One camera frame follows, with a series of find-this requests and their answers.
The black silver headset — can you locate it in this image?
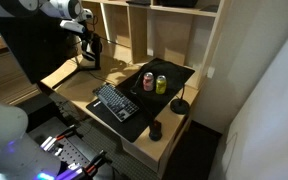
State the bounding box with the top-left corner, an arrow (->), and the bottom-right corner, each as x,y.
81,32 -> 102,61

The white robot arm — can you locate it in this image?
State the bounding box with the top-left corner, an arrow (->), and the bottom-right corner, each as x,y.
0,0 -> 91,180

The black monitor stand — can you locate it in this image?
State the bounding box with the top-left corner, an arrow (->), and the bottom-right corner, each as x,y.
52,49 -> 101,89

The black curved monitor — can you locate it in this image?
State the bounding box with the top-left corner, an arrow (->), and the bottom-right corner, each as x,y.
0,12 -> 77,83

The black desk mat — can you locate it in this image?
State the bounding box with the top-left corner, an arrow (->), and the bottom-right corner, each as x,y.
86,58 -> 194,142

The pink soda can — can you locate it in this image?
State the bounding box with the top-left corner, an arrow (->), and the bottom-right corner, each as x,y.
143,72 -> 154,91

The yellow soda can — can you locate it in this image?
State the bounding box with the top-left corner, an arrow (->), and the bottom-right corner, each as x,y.
156,75 -> 167,94

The grey mechanical keyboard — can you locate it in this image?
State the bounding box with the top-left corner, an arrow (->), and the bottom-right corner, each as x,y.
93,84 -> 139,122

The black red computer mouse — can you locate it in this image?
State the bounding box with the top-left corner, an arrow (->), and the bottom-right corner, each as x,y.
149,120 -> 162,141

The light wooden shelf unit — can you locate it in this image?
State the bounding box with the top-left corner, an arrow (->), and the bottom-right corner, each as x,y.
82,0 -> 232,88

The flat black device on shelf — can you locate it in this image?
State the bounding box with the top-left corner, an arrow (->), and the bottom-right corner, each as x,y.
126,0 -> 151,6

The red black clamp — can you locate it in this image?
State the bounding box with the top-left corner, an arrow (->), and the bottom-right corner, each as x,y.
40,125 -> 77,151
70,150 -> 111,180

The black monitor cable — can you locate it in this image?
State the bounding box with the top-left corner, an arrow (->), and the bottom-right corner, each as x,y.
65,33 -> 133,86

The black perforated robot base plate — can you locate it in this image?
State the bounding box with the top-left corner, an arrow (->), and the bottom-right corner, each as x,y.
28,116 -> 118,180

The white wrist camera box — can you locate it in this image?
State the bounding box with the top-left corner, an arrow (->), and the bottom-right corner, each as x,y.
60,20 -> 85,33

